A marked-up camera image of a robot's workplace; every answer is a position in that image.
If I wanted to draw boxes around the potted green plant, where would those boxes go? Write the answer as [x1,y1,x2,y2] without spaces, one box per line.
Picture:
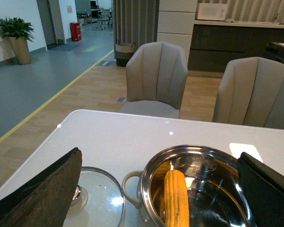
[0,17,34,65]

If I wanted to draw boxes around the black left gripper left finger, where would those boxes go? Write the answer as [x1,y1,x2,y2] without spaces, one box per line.
[0,148,82,227]

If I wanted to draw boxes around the beige upholstered chair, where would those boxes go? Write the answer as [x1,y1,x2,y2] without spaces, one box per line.
[119,42,188,119]
[213,57,284,130]

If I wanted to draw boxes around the glass pot lid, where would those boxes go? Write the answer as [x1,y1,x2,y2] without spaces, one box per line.
[63,166,125,227]

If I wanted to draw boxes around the white microwave oven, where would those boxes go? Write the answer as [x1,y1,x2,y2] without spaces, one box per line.
[196,3,228,21]

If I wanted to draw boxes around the yellow corn cob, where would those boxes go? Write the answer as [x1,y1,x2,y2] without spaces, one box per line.
[164,169,190,227]

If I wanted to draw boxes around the beige electric cooking pot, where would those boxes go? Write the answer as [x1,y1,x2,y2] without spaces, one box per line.
[123,145,256,227]

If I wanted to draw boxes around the woven storage basket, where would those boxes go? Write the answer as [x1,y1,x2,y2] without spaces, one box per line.
[115,39,136,67]

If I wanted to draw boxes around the white square coaster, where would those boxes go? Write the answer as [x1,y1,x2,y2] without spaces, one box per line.
[229,143,263,162]

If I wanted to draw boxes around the red bin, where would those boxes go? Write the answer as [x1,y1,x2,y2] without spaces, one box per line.
[70,22,82,42]

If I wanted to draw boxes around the dark kitchen counter cabinet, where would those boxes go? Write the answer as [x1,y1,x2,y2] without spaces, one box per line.
[188,24,284,72]

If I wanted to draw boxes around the right beige upholstered chair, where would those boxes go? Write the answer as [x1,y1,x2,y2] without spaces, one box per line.
[213,57,284,130]

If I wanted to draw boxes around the left beige upholstered chair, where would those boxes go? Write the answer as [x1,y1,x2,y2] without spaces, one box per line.
[119,42,188,119]

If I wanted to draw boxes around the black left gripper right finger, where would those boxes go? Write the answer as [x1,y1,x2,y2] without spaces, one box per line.
[237,152,284,227]

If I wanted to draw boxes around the white drawer column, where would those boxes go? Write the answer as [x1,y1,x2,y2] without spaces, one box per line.
[157,0,197,61]

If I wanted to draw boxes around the office chair in background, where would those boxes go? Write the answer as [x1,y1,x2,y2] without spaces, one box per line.
[99,9,111,30]

